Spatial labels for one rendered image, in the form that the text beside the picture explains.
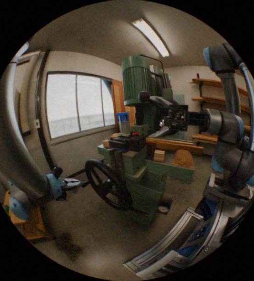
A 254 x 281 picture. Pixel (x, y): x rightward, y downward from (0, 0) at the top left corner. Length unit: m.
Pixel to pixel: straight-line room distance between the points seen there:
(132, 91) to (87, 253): 1.46
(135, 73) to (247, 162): 0.59
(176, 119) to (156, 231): 1.09
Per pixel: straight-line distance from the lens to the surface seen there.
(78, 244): 1.25
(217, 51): 0.44
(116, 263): 1.13
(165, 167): 0.38
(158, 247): 0.89
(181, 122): 0.24
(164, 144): 0.50
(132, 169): 0.32
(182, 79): 2.96
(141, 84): 0.48
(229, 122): 0.30
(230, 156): 0.32
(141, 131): 0.48
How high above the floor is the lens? 1.10
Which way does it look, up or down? 17 degrees down
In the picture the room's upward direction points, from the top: 4 degrees counter-clockwise
